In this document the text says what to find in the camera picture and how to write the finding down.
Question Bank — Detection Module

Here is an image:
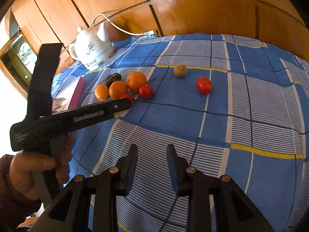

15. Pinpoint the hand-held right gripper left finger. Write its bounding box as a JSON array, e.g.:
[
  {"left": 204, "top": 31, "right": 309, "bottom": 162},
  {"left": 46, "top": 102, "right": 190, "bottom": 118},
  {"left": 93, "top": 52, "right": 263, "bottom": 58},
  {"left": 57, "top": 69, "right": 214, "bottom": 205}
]
[{"left": 30, "top": 144, "right": 139, "bottom": 232}]

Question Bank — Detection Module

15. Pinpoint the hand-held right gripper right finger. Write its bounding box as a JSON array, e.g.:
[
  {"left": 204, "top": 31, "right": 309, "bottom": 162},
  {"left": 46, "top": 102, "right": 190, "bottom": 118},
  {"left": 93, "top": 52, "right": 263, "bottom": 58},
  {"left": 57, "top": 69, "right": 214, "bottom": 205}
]
[{"left": 166, "top": 144, "right": 274, "bottom": 232}]

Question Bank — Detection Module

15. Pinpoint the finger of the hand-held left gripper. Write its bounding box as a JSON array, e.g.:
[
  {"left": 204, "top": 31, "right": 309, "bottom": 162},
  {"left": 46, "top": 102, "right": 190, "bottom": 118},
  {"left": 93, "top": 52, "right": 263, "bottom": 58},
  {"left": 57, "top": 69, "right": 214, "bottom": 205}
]
[{"left": 106, "top": 98, "right": 132, "bottom": 116}]

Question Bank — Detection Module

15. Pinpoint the red tomato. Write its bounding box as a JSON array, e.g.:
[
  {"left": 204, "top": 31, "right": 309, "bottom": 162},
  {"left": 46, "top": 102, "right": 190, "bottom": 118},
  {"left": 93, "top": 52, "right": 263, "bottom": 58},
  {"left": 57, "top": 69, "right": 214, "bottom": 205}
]
[
  {"left": 138, "top": 84, "right": 154, "bottom": 99},
  {"left": 119, "top": 93, "right": 135, "bottom": 107},
  {"left": 196, "top": 77, "right": 212, "bottom": 94}
]

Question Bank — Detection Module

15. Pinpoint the medium orange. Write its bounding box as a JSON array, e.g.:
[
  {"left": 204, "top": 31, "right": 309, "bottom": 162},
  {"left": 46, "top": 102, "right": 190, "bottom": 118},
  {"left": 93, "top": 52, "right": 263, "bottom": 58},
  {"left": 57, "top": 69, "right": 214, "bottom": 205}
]
[{"left": 109, "top": 80, "right": 128, "bottom": 100}]

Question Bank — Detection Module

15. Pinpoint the small orange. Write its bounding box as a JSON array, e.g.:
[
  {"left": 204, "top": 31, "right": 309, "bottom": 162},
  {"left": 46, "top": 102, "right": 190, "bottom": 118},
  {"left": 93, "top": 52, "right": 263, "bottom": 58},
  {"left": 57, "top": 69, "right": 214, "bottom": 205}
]
[{"left": 95, "top": 84, "right": 110, "bottom": 101}]

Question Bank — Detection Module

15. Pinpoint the dark avocado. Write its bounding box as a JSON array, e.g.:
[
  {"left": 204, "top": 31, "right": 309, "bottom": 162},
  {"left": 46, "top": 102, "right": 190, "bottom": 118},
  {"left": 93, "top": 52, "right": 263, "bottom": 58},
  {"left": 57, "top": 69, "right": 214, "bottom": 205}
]
[{"left": 104, "top": 73, "right": 123, "bottom": 86}]

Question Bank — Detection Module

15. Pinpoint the magenta-sided white box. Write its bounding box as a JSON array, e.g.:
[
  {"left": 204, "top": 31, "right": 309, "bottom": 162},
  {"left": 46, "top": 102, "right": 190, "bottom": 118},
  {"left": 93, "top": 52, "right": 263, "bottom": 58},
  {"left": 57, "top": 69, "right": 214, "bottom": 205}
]
[{"left": 51, "top": 77, "right": 86, "bottom": 113}]

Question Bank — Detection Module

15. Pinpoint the person's left hand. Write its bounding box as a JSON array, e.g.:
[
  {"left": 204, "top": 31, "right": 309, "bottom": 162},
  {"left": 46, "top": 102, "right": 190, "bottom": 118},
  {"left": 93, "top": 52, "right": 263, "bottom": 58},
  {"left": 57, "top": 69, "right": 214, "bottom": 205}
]
[{"left": 10, "top": 135, "right": 74, "bottom": 201}]

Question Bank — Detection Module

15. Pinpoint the large orange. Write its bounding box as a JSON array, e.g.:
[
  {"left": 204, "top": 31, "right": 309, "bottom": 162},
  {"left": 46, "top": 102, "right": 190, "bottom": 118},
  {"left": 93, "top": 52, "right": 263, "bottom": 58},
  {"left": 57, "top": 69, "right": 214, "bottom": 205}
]
[{"left": 126, "top": 71, "right": 147, "bottom": 93}]

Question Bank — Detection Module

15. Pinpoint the white ceramic electric kettle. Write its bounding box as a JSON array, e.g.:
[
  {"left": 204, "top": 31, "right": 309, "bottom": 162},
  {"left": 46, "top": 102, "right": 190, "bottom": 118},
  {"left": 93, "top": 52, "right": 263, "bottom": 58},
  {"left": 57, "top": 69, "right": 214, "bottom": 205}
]
[{"left": 68, "top": 22, "right": 115, "bottom": 71}]

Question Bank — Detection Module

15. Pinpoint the brown kiwi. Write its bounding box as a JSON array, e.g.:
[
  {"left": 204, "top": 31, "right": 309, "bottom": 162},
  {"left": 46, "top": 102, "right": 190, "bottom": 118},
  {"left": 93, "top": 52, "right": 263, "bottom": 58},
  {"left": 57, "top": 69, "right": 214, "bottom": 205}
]
[{"left": 174, "top": 64, "right": 187, "bottom": 78}]

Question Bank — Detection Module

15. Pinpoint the glass-fronted wooden cabinet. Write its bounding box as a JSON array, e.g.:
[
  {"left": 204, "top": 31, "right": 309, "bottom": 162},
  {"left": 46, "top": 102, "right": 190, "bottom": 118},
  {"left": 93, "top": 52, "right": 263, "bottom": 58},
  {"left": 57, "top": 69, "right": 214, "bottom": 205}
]
[{"left": 0, "top": 7, "right": 40, "bottom": 99}]

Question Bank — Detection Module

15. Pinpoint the wooden panelled wardrobe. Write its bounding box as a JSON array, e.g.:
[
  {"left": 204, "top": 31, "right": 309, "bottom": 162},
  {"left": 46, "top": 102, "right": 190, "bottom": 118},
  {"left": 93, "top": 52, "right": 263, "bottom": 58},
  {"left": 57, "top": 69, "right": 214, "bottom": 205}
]
[{"left": 10, "top": 0, "right": 309, "bottom": 61}]

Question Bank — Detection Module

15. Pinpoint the white power cable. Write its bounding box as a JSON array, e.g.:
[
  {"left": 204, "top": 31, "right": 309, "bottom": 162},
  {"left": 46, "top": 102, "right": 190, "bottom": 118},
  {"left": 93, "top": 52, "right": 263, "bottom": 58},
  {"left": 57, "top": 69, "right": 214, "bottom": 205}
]
[{"left": 90, "top": 13, "right": 146, "bottom": 36}]

